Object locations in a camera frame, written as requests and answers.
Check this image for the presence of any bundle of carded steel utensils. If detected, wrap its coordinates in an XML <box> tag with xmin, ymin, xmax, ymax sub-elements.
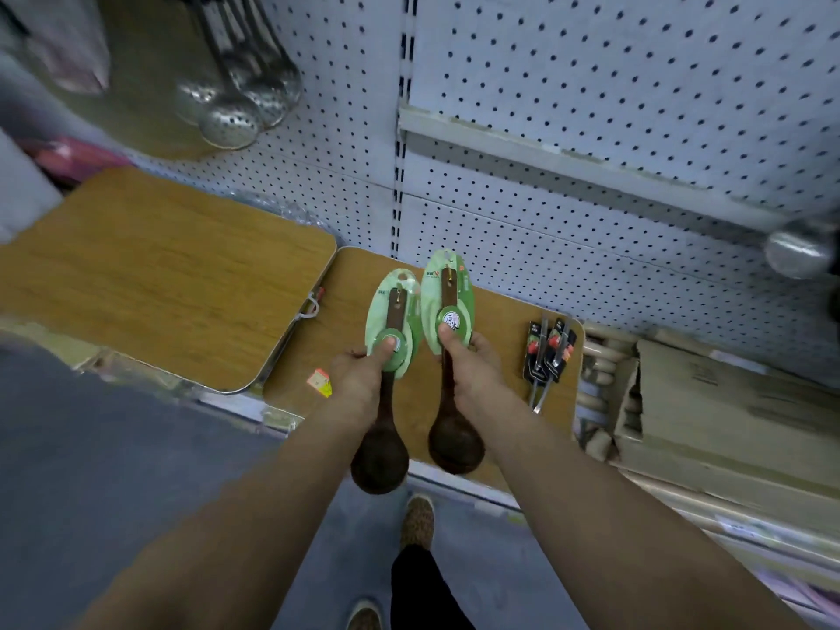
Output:
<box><xmin>522</xmin><ymin>318</ymin><xmax>578</xmax><ymax>416</ymax></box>

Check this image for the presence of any crumpled clear plastic film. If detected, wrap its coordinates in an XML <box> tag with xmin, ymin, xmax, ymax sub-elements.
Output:
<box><xmin>259</xmin><ymin>192</ymin><xmax>340</xmax><ymax>241</ymax></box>

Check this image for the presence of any person's left forearm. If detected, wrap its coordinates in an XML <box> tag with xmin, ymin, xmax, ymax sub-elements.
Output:
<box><xmin>72</xmin><ymin>399</ymin><xmax>368</xmax><ymax>630</ymax></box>

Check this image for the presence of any round wooden board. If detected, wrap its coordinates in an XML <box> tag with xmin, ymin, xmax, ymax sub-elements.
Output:
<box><xmin>38</xmin><ymin>0</ymin><xmax>218</xmax><ymax>162</ymax></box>

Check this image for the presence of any person's left hand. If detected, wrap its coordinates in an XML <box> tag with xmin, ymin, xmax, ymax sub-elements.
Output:
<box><xmin>327</xmin><ymin>335</ymin><xmax>398</xmax><ymax>421</ymax></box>

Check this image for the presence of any person's black trouser leg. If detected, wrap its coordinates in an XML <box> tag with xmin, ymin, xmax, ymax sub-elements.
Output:
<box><xmin>390</xmin><ymin>543</ymin><xmax>477</xmax><ymax>630</ymax></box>

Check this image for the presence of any small steel ladle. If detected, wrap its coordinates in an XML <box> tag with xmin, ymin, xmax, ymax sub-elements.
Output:
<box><xmin>764</xmin><ymin>215</ymin><xmax>840</xmax><ymax>281</ymax></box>

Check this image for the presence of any stack of long beige boxes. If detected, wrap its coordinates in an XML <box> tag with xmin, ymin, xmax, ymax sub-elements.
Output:
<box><xmin>577</xmin><ymin>320</ymin><xmax>840</xmax><ymax>565</ymax></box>

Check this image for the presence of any person's right hand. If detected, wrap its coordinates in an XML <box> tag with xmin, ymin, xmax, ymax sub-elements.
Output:
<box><xmin>436</xmin><ymin>324</ymin><xmax>507</xmax><ymax>414</ymax></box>

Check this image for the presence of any bunch of hanging steel ladles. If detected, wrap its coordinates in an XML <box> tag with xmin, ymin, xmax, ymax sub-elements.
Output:
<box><xmin>160</xmin><ymin>0</ymin><xmax>305</xmax><ymax>151</ymax></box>

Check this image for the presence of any person's shoe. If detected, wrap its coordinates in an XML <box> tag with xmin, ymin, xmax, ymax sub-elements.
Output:
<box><xmin>346</xmin><ymin>598</ymin><xmax>385</xmax><ymax>630</ymax></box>
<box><xmin>400</xmin><ymin>494</ymin><xmax>437</xmax><ymax>552</ymax></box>

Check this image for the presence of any white foam box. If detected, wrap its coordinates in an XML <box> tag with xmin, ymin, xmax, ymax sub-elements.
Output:
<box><xmin>0</xmin><ymin>127</ymin><xmax>64</xmax><ymax>247</ymax></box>

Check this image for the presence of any clear plastic bag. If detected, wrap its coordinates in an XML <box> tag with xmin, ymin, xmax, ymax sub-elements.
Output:
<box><xmin>0</xmin><ymin>0</ymin><xmax>111</xmax><ymax>96</ymax></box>

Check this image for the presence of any person's right forearm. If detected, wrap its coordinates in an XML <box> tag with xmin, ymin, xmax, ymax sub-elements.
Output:
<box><xmin>472</xmin><ymin>393</ymin><xmax>809</xmax><ymax>630</ymax></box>

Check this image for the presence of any red packet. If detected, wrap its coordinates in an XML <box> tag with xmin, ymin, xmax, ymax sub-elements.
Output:
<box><xmin>19</xmin><ymin>136</ymin><xmax>136</xmax><ymax>188</ymax></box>

